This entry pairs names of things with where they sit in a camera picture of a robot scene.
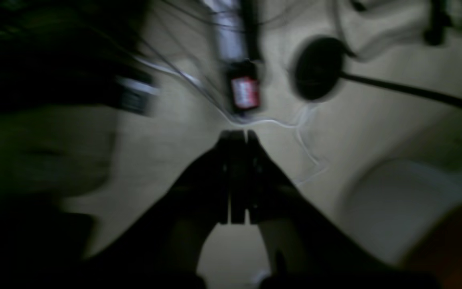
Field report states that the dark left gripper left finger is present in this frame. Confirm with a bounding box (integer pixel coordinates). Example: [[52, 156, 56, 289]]
[[83, 130, 231, 289]]

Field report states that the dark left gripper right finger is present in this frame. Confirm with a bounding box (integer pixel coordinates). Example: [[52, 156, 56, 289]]
[[231, 130, 440, 289]]

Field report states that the red labelled black device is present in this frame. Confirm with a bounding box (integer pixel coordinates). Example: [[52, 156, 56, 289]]
[[225, 59, 261, 114]]

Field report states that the black round floor object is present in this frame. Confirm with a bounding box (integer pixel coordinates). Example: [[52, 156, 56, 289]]
[[289, 35, 345, 102]]

